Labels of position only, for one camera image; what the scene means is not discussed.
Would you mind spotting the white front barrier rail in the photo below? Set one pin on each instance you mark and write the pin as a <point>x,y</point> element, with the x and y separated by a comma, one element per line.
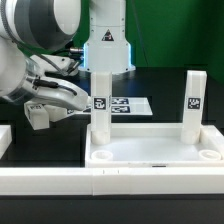
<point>111,181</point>

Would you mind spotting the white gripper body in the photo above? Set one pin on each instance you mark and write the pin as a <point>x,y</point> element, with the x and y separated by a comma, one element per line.
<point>56,92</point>

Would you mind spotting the white desk top panel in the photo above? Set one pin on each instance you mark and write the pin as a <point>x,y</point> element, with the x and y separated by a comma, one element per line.
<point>156,145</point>

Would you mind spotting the white left barrier block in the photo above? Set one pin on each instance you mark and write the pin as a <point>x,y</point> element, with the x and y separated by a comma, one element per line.
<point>5,138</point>

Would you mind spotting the white marker tag plate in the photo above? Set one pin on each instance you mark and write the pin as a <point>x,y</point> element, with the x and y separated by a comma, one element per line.
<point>121,106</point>

